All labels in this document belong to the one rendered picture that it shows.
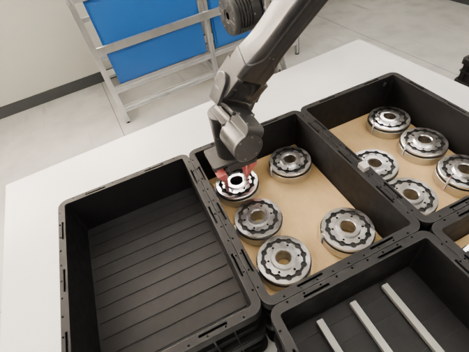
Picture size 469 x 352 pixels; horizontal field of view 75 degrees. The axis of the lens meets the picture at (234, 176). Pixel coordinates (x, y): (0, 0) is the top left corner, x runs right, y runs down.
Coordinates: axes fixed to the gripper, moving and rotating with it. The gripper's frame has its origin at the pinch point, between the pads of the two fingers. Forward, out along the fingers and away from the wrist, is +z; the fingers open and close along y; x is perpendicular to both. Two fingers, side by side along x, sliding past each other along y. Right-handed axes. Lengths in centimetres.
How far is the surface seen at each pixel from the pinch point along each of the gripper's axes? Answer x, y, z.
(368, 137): -1.1, 37.7, 4.2
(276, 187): -4.1, 8.4, 4.1
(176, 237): -5.4, -17.6, 4.1
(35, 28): 262, -71, 28
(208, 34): 184, 51, 44
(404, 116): -1.7, 47.8, 1.3
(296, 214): -13.0, 8.5, 4.0
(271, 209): -11.2, 3.4, 0.8
